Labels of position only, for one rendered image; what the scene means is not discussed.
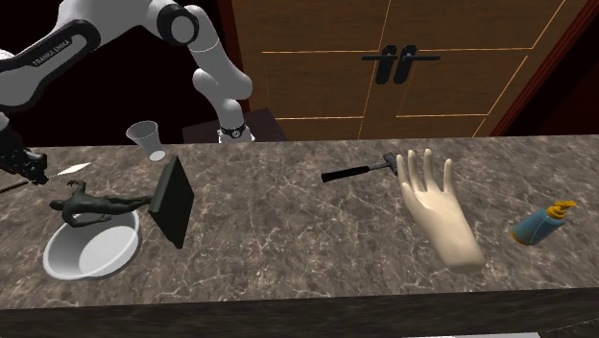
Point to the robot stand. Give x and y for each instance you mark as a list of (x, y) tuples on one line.
[(266, 126)]

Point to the white paper cup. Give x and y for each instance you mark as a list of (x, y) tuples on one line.
[(144, 133)]

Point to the black book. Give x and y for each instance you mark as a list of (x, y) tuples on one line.
[(174, 206)]

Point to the beige mannequin hand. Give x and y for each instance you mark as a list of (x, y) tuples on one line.
[(437, 215)]

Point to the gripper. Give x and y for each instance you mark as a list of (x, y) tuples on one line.
[(26, 164)]

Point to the blue yellow pump bottle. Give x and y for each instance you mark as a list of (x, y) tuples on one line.
[(536, 228)]

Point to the dark human figure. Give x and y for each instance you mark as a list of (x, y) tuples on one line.
[(93, 205)]

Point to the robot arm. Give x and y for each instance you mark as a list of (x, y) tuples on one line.
[(220, 61)]

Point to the white bowl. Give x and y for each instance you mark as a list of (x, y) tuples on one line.
[(98, 255)]

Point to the wooden double door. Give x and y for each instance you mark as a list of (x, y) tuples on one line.
[(323, 84)]

